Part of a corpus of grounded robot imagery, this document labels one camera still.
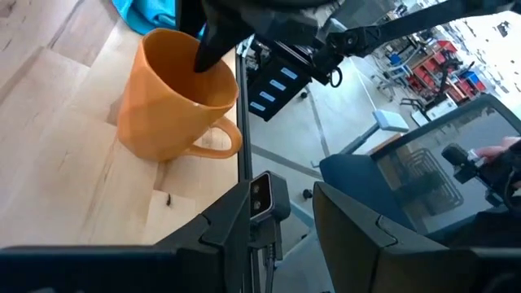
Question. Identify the orange mug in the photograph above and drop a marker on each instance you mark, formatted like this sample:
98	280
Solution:
163	118

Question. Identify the small table-level camera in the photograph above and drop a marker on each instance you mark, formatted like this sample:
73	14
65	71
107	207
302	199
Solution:
266	195

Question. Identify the black handheld grip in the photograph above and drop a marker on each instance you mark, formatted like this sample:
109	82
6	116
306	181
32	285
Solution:
460	160

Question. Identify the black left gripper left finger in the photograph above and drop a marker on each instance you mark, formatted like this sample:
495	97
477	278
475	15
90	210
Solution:
228	244

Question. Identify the dark office chair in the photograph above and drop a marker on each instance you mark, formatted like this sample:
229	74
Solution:
354	183

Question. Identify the black aluminium table frame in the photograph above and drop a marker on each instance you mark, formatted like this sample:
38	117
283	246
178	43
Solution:
244	142

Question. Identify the small black twisted tie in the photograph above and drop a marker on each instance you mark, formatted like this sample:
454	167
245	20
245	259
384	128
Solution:
169	199

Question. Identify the red parts bin rack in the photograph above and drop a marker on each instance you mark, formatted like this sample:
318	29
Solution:
443	69

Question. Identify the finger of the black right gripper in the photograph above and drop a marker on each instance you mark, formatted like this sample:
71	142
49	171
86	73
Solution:
211	49
189	16

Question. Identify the person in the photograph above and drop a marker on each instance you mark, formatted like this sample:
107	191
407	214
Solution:
502	179

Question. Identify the person's hand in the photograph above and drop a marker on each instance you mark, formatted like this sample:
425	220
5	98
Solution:
494	150

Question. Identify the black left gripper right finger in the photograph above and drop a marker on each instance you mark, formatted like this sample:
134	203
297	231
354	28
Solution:
366	252

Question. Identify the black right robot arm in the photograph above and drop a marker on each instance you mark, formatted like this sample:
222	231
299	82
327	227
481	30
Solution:
407	24

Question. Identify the black box with pale labels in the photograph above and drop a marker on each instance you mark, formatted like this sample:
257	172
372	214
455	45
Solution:
277	89

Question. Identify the teal cloth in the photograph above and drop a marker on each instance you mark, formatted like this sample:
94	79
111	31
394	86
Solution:
142	12

